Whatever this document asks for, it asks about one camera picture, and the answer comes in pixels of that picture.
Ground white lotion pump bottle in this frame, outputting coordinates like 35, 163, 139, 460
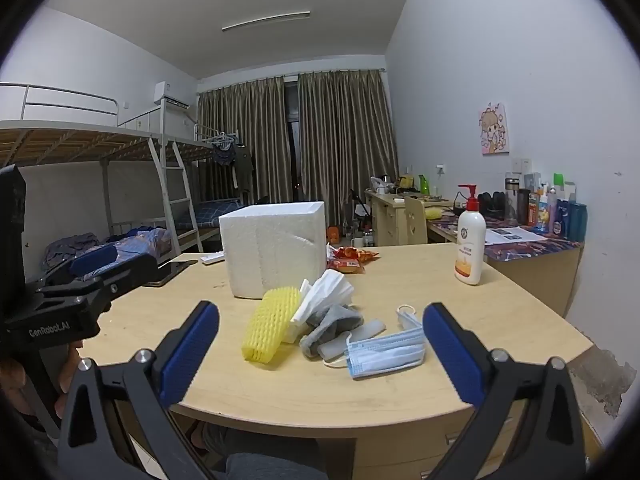
454, 184, 487, 286

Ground black folding stand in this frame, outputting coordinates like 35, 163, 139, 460
345, 189, 373, 231

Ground ceiling tube light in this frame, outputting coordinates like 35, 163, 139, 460
221, 10, 311, 32

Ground white foam box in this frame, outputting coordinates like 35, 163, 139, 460
219, 201, 327, 301

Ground brown curtain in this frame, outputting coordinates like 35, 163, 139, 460
197, 77, 293, 206
297, 69, 401, 231

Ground blue plaid mattress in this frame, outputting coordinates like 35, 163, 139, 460
192, 199, 246, 227

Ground wooden desk with mat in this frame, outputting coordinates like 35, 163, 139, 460
427, 215, 586, 318

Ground grey sock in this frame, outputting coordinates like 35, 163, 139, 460
299, 305, 365, 359

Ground white paper sheets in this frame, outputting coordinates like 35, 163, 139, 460
484, 226, 548, 246

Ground pink cartoon wall poster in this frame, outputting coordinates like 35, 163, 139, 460
479, 103, 511, 156

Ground clear bottle black lid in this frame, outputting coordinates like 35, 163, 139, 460
504, 172, 521, 223

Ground wooden chair with smiley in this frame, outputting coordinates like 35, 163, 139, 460
404, 196, 429, 246

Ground white metal bed ladder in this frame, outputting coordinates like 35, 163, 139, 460
148, 137, 203, 253

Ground blue plaid blanket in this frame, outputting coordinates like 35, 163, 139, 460
42, 227, 171, 271

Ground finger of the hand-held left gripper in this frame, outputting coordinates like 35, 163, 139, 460
39, 246, 124, 287
87, 254, 160, 311

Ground black smartphone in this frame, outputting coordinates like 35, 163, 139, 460
142, 259, 198, 287

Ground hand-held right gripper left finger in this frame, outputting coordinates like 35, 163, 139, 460
57, 300, 221, 480

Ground wooden desk with drawers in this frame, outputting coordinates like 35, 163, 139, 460
365, 187, 458, 247

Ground red snack packet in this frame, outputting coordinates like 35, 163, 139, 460
327, 257, 367, 275

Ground person's left hand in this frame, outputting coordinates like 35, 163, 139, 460
52, 341, 85, 413

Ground white metal bunk bed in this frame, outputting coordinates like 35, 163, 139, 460
150, 110, 251, 253
0, 82, 173, 281

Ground printed desk mat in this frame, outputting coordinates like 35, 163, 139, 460
430, 215, 585, 262

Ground dark hanging clothes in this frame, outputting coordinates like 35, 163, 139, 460
210, 142, 256, 196

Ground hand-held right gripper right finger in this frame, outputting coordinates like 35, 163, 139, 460
422, 302, 587, 480

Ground black headphones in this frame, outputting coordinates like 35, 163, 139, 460
477, 191, 506, 221

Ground yellow foam fruit net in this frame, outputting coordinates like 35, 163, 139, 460
242, 286, 302, 364

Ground row of toiletry bottles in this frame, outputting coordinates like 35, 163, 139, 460
527, 172, 588, 243

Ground orange snack packet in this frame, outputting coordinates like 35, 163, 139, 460
332, 247, 381, 264

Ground white air conditioner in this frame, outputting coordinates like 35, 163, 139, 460
154, 81, 191, 110

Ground blue face mask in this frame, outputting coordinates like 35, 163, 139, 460
346, 329, 427, 380
396, 304, 426, 333

